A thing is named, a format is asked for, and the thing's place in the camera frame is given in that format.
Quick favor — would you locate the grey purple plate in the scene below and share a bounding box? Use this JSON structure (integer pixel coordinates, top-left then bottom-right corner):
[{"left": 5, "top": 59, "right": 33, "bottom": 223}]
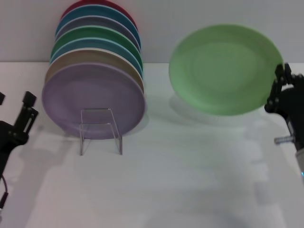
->
[{"left": 55, "top": 15, "right": 141, "bottom": 52}]

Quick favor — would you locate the silver cable connector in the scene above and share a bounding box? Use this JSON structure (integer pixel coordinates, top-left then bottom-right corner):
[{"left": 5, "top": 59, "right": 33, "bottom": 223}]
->
[{"left": 274, "top": 135, "right": 295, "bottom": 144}]

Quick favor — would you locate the red plate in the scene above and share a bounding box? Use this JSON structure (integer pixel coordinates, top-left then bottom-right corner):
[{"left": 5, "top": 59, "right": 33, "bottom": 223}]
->
[{"left": 60, "top": 0, "right": 139, "bottom": 33}]

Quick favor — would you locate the light green plate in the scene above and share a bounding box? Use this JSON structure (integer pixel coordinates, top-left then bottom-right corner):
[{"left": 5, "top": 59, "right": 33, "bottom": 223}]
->
[{"left": 168, "top": 23, "right": 285, "bottom": 117}]

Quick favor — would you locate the tan plate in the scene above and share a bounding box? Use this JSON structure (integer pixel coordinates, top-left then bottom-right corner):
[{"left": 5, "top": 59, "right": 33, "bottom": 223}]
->
[{"left": 45, "top": 47, "right": 145, "bottom": 95}]

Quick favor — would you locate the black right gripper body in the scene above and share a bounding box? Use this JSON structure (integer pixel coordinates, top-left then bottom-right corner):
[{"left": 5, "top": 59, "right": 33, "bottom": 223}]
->
[{"left": 264, "top": 85, "right": 304, "bottom": 149}]

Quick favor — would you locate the lilac plate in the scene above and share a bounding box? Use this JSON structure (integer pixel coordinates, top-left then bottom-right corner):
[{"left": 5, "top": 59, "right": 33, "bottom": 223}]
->
[{"left": 41, "top": 62, "right": 146, "bottom": 140}]

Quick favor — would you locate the clear acrylic plate rack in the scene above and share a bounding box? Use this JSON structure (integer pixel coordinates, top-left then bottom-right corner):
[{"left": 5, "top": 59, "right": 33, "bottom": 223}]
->
[{"left": 79, "top": 108, "right": 124, "bottom": 156}]

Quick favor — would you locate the light blue plate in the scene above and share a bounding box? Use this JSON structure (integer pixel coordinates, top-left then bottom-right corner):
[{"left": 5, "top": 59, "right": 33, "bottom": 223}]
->
[{"left": 49, "top": 37, "right": 144, "bottom": 80}]

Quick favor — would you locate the dark green plate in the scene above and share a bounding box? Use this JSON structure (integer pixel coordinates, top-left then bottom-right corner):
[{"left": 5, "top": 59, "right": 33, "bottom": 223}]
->
[{"left": 50, "top": 25, "right": 143, "bottom": 72}]

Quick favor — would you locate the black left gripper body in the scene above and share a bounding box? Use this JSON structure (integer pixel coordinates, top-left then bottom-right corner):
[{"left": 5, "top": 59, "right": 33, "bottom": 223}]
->
[{"left": 0, "top": 120, "right": 28, "bottom": 178}]

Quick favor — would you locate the teal blue plate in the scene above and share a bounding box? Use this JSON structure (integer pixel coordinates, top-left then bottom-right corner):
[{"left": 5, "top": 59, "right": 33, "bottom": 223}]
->
[{"left": 56, "top": 4, "right": 142, "bottom": 50}]

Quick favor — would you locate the dark left gripper cable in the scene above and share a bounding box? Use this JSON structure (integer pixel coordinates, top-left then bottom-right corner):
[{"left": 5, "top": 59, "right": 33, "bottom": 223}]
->
[{"left": 0, "top": 174, "right": 10, "bottom": 216}]

